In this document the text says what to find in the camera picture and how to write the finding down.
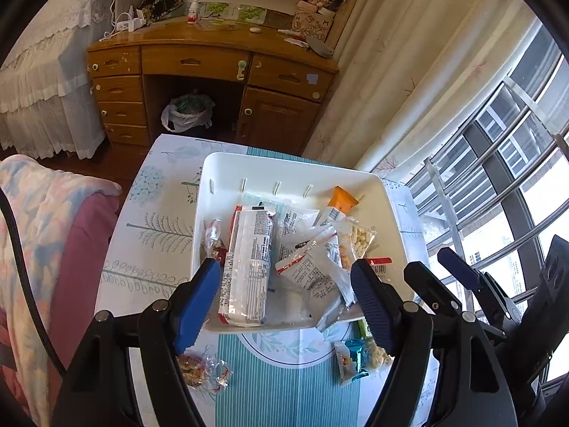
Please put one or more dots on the pale teal snack packet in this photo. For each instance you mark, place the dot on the pale teal snack packet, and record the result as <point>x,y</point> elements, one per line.
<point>266,200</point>

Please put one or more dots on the pink blue blanket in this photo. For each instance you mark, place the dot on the pink blue blanket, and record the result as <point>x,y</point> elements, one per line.
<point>53,213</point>

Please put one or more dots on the wooden desk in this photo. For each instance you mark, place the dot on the wooden desk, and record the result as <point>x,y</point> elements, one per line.
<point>200,40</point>

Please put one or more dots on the orange white snack packet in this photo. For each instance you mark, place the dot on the orange white snack packet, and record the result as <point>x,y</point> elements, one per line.
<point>340,202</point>

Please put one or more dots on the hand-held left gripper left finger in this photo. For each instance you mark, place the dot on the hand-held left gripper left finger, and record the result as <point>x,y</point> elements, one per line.
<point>195,302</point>

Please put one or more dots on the white packet with small text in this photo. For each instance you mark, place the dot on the white packet with small text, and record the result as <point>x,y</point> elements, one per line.
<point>295,222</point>

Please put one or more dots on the green white hook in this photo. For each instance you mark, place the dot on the green white hook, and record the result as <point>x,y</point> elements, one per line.
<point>241,70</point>

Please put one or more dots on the wooden bookshelf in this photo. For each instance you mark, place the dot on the wooden bookshelf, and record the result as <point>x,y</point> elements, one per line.
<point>353,0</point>

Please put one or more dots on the clear packet with brown cake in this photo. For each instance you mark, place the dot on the clear packet with brown cake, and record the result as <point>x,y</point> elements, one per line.
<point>320,278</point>

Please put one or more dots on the large biscuit packet red edges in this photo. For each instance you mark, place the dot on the large biscuit packet red edges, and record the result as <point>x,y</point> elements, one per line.
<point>246,267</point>

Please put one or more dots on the white bottle red label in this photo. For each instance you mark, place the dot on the white bottle red label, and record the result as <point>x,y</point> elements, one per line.
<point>192,11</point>

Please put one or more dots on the white plastic bin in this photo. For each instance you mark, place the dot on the white plastic bin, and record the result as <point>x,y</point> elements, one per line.
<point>266,169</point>

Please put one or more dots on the trash bin with bag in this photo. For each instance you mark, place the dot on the trash bin with bag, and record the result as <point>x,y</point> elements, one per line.
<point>182,118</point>

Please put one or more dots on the white red packet with barcode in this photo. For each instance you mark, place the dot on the white red packet with barcode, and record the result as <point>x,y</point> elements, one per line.
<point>378,263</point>

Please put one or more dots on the metal window railing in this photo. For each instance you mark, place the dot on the metal window railing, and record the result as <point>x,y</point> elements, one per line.
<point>489,151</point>

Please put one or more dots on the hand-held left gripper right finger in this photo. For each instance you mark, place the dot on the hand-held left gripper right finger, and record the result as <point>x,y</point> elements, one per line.
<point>373,307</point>

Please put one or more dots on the green printed papers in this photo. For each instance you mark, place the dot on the green printed papers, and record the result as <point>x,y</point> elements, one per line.
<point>249,13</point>

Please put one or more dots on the white charger block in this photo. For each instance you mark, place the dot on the white charger block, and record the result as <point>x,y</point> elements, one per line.
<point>131,22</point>

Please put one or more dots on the wooden desk cabinet door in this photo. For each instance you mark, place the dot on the wooden desk cabinet door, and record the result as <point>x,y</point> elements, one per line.
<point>275,118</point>

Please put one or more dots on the clear packet with white snack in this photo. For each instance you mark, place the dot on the clear packet with white snack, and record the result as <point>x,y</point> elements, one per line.
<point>289,302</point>

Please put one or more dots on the small blue snack packet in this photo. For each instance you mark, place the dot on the small blue snack packet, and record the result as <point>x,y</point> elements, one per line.
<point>355,356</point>

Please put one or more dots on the clear orange snack packet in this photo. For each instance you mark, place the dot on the clear orange snack packet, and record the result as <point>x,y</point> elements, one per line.
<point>342,364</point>

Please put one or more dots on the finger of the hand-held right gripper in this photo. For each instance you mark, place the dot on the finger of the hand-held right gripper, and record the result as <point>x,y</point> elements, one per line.
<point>458,267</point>
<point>429,282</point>

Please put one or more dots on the patterned cardboard box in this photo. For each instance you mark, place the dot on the patterned cardboard box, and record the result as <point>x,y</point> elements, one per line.
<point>311,24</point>

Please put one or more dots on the wide wooden desk drawer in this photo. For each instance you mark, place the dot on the wide wooden desk drawer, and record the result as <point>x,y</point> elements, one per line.
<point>195,61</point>

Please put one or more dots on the white lace bed cover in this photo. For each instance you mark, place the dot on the white lace bed cover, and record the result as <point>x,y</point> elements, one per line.
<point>44,75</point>

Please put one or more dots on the clear packet of peanuts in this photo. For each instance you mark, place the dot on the clear packet of peanuts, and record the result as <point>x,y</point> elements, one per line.
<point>360,238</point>

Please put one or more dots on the grey pouch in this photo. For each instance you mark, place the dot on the grey pouch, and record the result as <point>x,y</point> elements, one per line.
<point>322,46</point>

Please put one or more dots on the dark floral pencil case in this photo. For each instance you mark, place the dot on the dark floral pencil case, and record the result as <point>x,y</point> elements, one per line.
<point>160,4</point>

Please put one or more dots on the green snack packet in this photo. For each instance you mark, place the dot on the green snack packet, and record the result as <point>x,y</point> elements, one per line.
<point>363,327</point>

